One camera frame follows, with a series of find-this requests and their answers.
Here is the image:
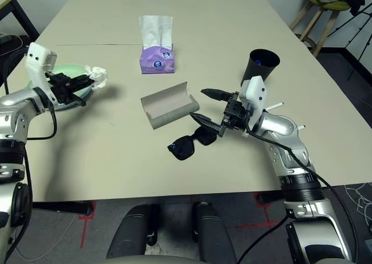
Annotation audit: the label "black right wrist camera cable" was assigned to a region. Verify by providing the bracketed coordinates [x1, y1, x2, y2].
[245, 112, 363, 264]

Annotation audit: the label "white wire bundle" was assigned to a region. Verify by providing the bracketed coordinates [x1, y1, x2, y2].
[344, 182, 372, 227]

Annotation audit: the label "grey glasses case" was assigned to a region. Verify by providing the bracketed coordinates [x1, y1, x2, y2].
[140, 81, 201, 130]

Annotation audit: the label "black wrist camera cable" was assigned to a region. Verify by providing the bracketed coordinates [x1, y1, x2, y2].
[245, 112, 363, 264]
[1, 47, 59, 264]

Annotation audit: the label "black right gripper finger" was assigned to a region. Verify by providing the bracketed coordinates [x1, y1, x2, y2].
[189, 112, 225, 138]
[201, 87, 233, 101]

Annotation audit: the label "black sunglasses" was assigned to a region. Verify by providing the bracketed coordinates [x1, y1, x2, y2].
[167, 126, 219, 161]

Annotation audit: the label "purple tissue pack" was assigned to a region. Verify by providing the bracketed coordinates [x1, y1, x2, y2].
[138, 13, 177, 75]

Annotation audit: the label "black cup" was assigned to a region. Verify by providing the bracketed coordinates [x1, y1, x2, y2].
[240, 49, 281, 85]

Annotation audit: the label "black table foot bar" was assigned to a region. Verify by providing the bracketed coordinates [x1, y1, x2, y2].
[256, 190, 287, 205]
[31, 201, 94, 217]

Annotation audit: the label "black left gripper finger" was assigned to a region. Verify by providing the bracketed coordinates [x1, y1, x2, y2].
[70, 80, 97, 93]
[69, 73, 95, 84]

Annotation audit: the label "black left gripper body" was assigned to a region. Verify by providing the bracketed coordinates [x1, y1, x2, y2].
[46, 72, 87, 108]

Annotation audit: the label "dark grey left robot leg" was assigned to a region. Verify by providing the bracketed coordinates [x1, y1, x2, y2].
[106, 203, 160, 261]

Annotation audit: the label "beige side table black legs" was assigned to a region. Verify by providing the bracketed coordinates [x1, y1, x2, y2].
[0, 0, 40, 44]

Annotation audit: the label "black hanging cable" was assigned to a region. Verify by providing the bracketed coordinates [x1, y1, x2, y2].
[237, 214, 289, 264]

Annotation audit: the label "dark grey robot leg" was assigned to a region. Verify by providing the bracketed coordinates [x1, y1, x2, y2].
[106, 203, 160, 261]
[193, 201, 236, 264]

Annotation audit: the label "green stool with wooden legs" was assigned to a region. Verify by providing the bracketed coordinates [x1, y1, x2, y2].
[289, 0, 351, 57]

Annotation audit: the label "dark grey right robot leg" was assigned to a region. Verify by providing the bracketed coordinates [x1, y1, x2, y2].
[193, 201, 236, 264]

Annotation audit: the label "grey robot torso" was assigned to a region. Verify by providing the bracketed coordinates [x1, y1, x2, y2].
[95, 255, 210, 264]

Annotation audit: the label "white tissue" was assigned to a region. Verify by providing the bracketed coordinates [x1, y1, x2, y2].
[84, 65, 110, 90]

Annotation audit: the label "black left wrist camera cable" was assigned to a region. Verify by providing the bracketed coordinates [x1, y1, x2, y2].
[1, 47, 59, 264]

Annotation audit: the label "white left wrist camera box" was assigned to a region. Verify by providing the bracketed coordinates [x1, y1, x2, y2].
[24, 42, 59, 102]

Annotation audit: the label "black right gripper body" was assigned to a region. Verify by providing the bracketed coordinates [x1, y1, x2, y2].
[219, 91, 251, 138]

